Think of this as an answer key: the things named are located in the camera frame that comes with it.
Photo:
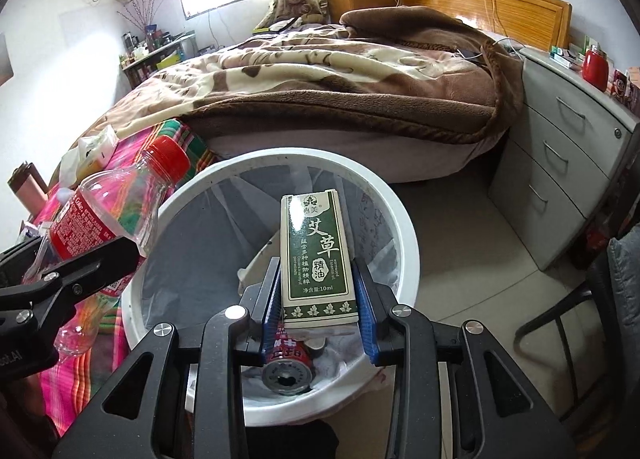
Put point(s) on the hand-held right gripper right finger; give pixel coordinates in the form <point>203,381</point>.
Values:
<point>367,319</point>

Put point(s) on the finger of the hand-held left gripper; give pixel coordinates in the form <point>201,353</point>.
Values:
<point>90,269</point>
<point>15,256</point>

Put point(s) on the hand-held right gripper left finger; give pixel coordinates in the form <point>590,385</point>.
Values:
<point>270,319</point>

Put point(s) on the red drink can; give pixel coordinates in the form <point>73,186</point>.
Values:
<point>290,364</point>

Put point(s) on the clear plastic bottle red cap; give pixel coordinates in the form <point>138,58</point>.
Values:
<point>100,209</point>

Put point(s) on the green white small box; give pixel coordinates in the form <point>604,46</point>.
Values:
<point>315,259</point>

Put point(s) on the white plastic trash bin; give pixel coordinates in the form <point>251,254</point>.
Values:
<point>395,224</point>

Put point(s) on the pink green plaid blanket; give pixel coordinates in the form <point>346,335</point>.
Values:
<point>90,384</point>

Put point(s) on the translucent bin liner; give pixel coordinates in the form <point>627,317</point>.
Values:
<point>210,249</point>

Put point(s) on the white tissue pack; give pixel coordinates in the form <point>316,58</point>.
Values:
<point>95,149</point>

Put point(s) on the bed mattress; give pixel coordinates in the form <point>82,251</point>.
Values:
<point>350,159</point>

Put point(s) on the cluttered shelf unit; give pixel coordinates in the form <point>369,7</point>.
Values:
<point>150,66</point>

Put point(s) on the green yellow box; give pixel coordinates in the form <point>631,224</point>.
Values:
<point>169,61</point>

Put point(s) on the brown patterned fleece blanket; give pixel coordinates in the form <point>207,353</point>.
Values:
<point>325,89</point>

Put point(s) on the grey drawer nightstand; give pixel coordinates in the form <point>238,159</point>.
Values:
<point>550,164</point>

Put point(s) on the black chair grey cushion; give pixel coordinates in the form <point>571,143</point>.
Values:
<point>625,289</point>

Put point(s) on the dried branches in vase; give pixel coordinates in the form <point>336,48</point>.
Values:
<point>147,9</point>

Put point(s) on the black phone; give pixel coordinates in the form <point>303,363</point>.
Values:
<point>470,54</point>

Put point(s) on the brown teddy bear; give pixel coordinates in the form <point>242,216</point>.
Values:
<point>297,1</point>

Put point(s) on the green white small boxes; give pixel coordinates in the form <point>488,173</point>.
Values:
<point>565,58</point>

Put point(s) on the red jar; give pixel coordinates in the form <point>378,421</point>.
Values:
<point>595,66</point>

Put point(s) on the wooden headboard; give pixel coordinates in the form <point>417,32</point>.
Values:
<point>525,14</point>

